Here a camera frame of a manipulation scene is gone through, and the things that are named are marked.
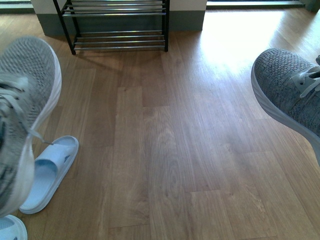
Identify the light blue slide slipper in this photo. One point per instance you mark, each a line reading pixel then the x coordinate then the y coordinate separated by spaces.
pixel 51 166
pixel 12 228

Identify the grey sneaker with navy lining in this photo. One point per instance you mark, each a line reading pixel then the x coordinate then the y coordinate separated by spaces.
pixel 287 87

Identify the grey knit sneaker white sole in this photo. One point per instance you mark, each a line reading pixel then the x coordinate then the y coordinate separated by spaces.
pixel 30 87

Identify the black metal shoe rack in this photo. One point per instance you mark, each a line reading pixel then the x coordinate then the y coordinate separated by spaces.
pixel 115 25

